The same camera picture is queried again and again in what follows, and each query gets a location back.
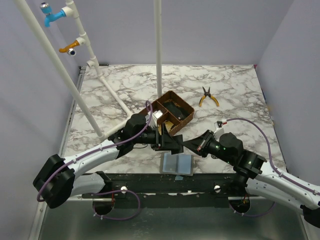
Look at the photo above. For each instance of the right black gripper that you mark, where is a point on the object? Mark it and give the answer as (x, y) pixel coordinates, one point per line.
(204, 143)

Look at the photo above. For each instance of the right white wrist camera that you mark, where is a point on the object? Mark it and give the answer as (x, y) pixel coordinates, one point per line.
(219, 128)

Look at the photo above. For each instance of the white diagonal pole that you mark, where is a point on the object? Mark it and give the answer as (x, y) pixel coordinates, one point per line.
(37, 30)

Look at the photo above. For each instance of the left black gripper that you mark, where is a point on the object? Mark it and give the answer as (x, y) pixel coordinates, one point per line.
(160, 139)

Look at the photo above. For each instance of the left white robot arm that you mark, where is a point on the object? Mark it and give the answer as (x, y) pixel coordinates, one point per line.
(56, 180)

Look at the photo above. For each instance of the woven brown divided basket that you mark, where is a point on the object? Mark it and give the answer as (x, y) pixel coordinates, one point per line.
(172, 96)

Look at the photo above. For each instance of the blue faucet tap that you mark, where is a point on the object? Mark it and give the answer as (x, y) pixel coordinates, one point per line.
(49, 15)

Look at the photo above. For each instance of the gold card with stripe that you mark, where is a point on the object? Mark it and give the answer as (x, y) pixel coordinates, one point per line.
(169, 126)

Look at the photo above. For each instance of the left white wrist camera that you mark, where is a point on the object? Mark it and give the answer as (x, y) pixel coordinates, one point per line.
(155, 116)

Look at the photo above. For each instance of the yellow handled pliers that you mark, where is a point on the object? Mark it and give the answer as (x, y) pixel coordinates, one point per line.
(207, 94)

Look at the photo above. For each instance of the white PVC pipe frame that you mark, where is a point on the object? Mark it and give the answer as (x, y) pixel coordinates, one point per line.
(83, 40)

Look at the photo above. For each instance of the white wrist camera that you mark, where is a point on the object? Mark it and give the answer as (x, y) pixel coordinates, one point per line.
(155, 116)
(219, 128)

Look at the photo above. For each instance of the white vertical pole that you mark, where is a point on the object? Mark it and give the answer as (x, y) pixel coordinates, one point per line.
(157, 6)

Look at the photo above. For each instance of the gold faucet tap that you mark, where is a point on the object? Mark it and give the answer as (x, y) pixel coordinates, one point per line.
(70, 49)

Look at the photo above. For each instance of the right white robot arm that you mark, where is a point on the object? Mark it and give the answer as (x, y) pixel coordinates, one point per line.
(257, 175)

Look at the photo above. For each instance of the grey card holder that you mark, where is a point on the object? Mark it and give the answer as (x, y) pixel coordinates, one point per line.
(177, 164)

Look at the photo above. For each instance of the aluminium frame rail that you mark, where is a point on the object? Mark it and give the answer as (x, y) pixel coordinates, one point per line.
(75, 220)

